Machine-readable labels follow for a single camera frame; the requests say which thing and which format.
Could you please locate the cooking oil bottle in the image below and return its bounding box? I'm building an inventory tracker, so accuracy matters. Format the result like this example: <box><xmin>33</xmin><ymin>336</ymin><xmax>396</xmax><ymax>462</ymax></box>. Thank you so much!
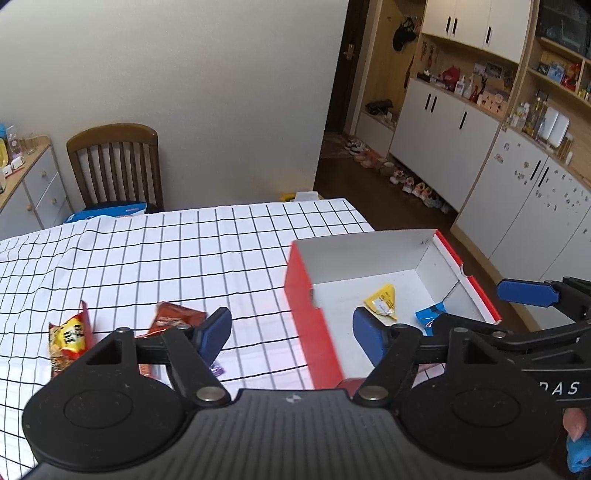
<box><xmin>530</xmin><ymin>91</ymin><xmax>549</xmax><ymax>138</ymax></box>

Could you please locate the red and yellow snack packet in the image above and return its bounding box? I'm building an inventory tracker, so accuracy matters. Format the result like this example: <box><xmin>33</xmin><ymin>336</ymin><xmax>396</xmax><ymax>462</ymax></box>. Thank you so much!
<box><xmin>48</xmin><ymin>300</ymin><xmax>99</xmax><ymax>380</ymax></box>

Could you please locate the row of shoes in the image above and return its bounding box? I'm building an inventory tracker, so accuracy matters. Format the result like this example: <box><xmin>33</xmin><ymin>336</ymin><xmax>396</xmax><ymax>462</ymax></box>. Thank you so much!
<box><xmin>344</xmin><ymin>136</ymin><xmax>452</xmax><ymax>216</ymax></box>

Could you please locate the white wall cabinet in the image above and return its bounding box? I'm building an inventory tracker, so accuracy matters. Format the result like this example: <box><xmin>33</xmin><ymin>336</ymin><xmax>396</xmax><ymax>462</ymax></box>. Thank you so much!
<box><xmin>421</xmin><ymin>0</ymin><xmax>539</xmax><ymax>65</ymax></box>

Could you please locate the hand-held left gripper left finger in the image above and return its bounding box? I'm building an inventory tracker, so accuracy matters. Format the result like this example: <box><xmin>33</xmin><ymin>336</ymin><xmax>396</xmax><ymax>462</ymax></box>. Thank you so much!
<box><xmin>51</xmin><ymin>306</ymin><xmax>232</xmax><ymax>408</ymax></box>

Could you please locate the white cabinet with stickers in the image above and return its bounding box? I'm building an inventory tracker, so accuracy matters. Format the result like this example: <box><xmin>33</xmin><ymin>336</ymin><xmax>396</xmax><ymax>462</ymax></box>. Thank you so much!
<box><xmin>454</xmin><ymin>124</ymin><xmax>591</xmax><ymax>334</ymax></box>

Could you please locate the person's right hand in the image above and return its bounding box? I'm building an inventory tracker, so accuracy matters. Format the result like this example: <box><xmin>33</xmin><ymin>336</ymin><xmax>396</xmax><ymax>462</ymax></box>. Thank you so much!
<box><xmin>562</xmin><ymin>407</ymin><xmax>591</xmax><ymax>475</ymax></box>

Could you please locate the patterned doormat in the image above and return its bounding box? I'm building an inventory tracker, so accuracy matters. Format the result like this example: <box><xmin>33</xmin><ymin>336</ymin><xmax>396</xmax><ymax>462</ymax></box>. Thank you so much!
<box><xmin>320</xmin><ymin>131</ymin><xmax>357</xmax><ymax>161</ymax></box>

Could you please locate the grey drawer sideboard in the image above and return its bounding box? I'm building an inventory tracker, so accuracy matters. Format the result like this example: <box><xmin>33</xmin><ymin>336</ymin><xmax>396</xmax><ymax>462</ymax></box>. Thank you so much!
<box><xmin>0</xmin><ymin>135</ymin><xmax>75</xmax><ymax>230</ymax></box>

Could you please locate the red and white cardboard box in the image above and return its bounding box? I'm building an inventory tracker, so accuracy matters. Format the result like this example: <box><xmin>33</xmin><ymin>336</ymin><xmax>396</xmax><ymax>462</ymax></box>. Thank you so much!
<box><xmin>283</xmin><ymin>229</ymin><xmax>503</xmax><ymax>398</ymax></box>

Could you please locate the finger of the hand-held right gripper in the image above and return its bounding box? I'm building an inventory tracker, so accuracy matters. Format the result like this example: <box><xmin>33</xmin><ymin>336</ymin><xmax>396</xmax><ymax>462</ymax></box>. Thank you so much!
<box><xmin>497</xmin><ymin>276</ymin><xmax>591</xmax><ymax>325</ymax></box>
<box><xmin>429</xmin><ymin>312</ymin><xmax>591</xmax><ymax>358</ymax></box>

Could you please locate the blue cookie packet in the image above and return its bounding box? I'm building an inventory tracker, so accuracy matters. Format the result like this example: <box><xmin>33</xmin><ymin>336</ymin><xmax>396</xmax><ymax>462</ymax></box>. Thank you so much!
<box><xmin>414</xmin><ymin>302</ymin><xmax>448</xmax><ymax>337</ymax></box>

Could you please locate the brown cookie packet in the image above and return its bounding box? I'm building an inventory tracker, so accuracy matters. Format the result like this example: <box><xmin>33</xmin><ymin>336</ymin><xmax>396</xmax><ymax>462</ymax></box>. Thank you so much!
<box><xmin>137</xmin><ymin>302</ymin><xmax>208</xmax><ymax>380</ymax></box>

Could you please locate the dark wooden door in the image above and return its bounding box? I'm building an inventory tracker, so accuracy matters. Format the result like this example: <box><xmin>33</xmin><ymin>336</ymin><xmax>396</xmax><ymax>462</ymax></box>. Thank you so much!
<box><xmin>324</xmin><ymin>0</ymin><xmax>370</xmax><ymax>134</ymax></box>

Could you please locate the white shoe bench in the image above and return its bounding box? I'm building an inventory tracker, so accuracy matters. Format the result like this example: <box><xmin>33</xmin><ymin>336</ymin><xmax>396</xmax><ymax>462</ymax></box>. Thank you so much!
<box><xmin>355</xmin><ymin>98</ymin><xmax>399</xmax><ymax>158</ymax></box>

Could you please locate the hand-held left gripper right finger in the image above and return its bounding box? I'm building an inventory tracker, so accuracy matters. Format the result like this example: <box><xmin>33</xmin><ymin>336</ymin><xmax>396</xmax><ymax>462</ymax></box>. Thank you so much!
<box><xmin>352</xmin><ymin>306</ymin><xmax>513</xmax><ymax>408</ymax></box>

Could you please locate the white plastic container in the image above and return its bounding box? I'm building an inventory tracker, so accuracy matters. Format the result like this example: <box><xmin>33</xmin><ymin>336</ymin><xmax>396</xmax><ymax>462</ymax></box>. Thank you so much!
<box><xmin>542</xmin><ymin>106</ymin><xmax>572</xmax><ymax>147</ymax></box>

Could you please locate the red plush toy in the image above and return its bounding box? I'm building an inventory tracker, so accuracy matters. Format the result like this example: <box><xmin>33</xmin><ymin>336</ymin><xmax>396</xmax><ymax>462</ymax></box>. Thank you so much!
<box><xmin>440</xmin><ymin>66</ymin><xmax>465</xmax><ymax>89</ymax></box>

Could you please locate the brown wooden chair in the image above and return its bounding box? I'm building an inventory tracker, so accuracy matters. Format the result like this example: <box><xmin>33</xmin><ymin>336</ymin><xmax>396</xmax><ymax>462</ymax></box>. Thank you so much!
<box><xmin>66</xmin><ymin>122</ymin><xmax>165</xmax><ymax>214</ymax></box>

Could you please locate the wooden open shelf unit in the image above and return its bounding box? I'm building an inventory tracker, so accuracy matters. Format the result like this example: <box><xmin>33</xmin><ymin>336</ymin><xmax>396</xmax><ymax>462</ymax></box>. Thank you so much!
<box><xmin>508</xmin><ymin>0</ymin><xmax>591</xmax><ymax>178</ymax></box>

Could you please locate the white low cabinet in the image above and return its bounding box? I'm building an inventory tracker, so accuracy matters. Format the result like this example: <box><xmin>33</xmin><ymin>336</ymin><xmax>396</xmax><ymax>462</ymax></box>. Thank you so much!
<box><xmin>387</xmin><ymin>76</ymin><xmax>504</xmax><ymax>214</ymax></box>

